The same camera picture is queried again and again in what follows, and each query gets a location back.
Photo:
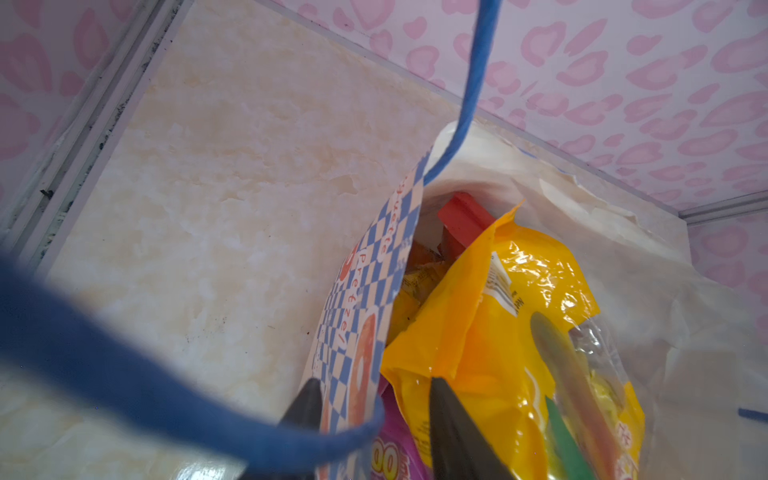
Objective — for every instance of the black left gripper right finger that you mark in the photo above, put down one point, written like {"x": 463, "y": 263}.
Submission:
{"x": 459, "y": 451}

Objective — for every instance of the yellow fruit candy bag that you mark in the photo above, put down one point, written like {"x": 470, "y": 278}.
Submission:
{"x": 425, "y": 269}

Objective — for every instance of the red fruit candy bag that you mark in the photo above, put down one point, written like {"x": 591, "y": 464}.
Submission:
{"x": 463, "y": 220}

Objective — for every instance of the purple grape candy bag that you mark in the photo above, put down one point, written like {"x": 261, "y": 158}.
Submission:
{"x": 395, "y": 455}

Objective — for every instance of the checkered paper bag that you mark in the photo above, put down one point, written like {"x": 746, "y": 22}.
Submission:
{"x": 201, "y": 200}

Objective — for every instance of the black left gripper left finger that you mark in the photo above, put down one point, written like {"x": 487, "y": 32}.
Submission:
{"x": 304, "y": 416}

